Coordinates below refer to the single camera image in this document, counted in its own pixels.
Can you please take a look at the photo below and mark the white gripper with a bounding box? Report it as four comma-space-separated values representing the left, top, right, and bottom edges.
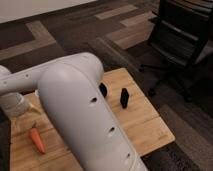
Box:
0, 93, 42, 117

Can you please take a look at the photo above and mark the orange carrot-like pepper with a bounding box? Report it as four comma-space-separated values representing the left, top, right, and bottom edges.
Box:
29, 124, 46, 154

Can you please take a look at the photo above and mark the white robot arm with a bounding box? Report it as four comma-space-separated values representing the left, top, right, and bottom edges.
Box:
0, 52, 148, 171

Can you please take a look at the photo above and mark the dark blue bowl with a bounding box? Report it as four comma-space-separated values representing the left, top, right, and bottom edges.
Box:
99, 83, 108, 98

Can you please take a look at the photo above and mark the small black box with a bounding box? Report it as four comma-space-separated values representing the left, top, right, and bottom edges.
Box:
120, 88, 129, 109

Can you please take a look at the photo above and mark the black office chair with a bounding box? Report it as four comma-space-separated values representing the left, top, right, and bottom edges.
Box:
140, 0, 213, 102

